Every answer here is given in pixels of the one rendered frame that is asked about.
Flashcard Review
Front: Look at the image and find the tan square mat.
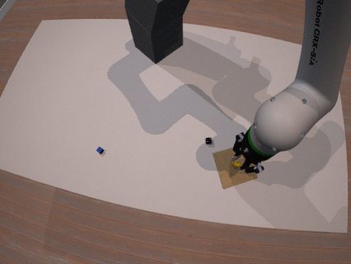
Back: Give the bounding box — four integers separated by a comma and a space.
213, 148, 258, 189

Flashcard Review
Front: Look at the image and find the yellow die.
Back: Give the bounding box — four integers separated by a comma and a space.
232, 162, 240, 169

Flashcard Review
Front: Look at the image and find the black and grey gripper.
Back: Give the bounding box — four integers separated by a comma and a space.
232, 132, 264, 174

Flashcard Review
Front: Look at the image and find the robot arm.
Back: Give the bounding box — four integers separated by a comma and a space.
243, 0, 351, 162

